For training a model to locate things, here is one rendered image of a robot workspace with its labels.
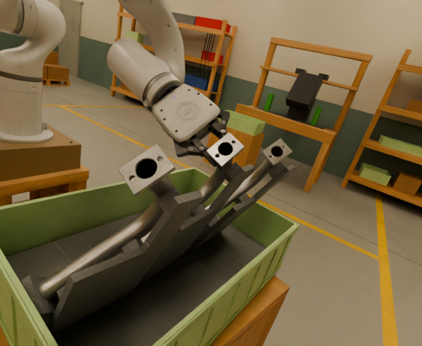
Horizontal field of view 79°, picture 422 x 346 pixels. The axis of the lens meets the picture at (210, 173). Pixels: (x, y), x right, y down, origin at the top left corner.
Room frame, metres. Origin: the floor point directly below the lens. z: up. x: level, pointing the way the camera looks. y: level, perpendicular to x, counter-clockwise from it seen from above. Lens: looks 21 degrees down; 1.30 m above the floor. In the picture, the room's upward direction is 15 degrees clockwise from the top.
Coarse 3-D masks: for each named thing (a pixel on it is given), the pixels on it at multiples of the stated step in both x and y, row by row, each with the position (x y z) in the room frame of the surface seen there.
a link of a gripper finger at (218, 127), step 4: (212, 120) 0.48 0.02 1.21; (212, 124) 0.48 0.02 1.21; (216, 124) 0.48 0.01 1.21; (208, 128) 0.50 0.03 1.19; (212, 128) 0.48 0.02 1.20; (216, 128) 0.47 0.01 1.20; (220, 128) 0.47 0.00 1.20; (224, 128) 0.47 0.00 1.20; (212, 132) 0.49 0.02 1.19; (216, 132) 0.49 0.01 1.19; (220, 132) 0.47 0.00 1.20; (224, 132) 0.47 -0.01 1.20; (216, 136) 0.49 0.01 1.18
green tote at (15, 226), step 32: (96, 192) 0.56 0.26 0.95; (128, 192) 0.64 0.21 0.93; (0, 224) 0.40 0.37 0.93; (32, 224) 0.44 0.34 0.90; (64, 224) 0.50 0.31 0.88; (96, 224) 0.57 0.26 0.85; (256, 224) 0.71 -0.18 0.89; (288, 224) 0.66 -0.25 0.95; (0, 256) 0.30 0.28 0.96; (0, 288) 0.29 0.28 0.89; (224, 288) 0.35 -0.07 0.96; (256, 288) 0.51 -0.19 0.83; (0, 320) 0.29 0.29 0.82; (32, 320) 0.22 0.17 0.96; (192, 320) 0.27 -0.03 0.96; (224, 320) 0.39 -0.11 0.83
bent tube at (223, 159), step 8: (224, 136) 0.45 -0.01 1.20; (232, 136) 0.45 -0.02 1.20; (216, 144) 0.44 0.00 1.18; (224, 144) 0.45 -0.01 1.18; (232, 144) 0.44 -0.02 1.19; (240, 144) 0.44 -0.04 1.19; (208, 152) 0.43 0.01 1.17; (216, 152) 0.43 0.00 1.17; (224, 152) 0.48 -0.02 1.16; (232, 152) 0.43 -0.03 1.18; (216, 160) 0.42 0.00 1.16; (224, 160) 0.42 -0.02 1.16; (232, 160) 0.46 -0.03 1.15; (216, 168) 0.49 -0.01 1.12; (224, 168) 0.46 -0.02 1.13; (216, 176) 0.50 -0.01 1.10; (208, 184) 0.50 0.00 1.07; (216, 184) 0.50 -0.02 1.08; (200, 192) 0.50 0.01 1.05; (208, 192) 0.50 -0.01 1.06; (200, 200) 0.49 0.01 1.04; (144, 240) 0.42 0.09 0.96
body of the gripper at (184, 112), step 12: (168, 96) 0.50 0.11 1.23; (180, 96) 0.50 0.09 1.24; (192, 96) 0.50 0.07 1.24; (204, 96) 0.50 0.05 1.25; (156, 108) 0.48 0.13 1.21; (168, 108) 0.48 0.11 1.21; (180, 108) 0.48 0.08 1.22; (192, 108) 0.48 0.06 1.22; (204, 108) 0.48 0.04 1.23; (216, 108) 0.48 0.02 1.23; (168, 120) 0.46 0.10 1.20; (180, 120) 0.46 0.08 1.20; (192, 120) 0.46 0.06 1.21; (204, 120) 0.46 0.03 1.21; (216, 120) 0.52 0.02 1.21; (168, 132) 0.46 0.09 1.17; (180, 132) 0.45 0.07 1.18; (192, 132) 0.45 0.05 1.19; (204, 132) 0.50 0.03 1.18
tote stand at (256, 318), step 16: (272, 288) 0.57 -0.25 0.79; (288, 288) 0.59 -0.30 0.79; (256, 304) 0.50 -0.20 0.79; (272, 304) 0.53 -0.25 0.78; (240, 320) 0.44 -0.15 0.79; (256, 320) 0.47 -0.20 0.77; (272, 320) 0.58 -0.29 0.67; (0, 336) 0.28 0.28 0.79; (224, 336) 0.39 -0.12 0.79; (240, 336) 0.43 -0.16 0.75; (256, 336) 0.52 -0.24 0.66
